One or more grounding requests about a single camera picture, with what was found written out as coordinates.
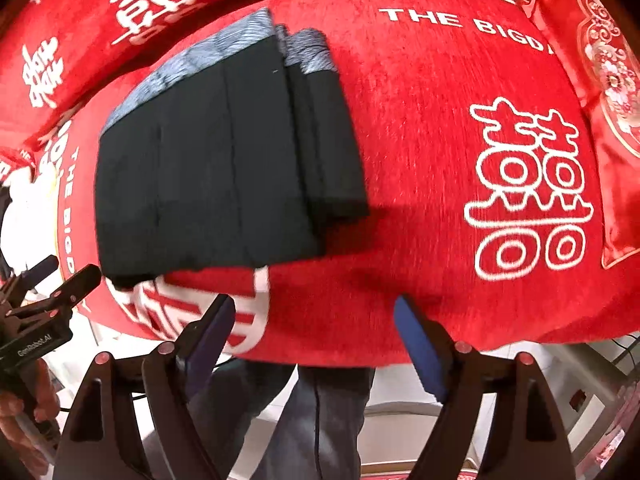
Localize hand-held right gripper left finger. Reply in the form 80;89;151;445
52;292;237;480

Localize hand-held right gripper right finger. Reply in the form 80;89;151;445
393;294;577;480

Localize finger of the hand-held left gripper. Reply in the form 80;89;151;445
14;254;61;290
49;263;104;308

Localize dark pants with grey waistband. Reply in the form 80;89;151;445
94;7;371;291

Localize person's left hand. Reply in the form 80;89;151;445
0;359;62;477

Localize person's legs in jeans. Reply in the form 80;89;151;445
189;357;377;480

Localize red printed bedspread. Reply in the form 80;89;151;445
0;0;640;369

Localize red printed quilt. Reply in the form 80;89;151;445
0;0;571;167

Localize red embroidered pillow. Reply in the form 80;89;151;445
524;0;640;271

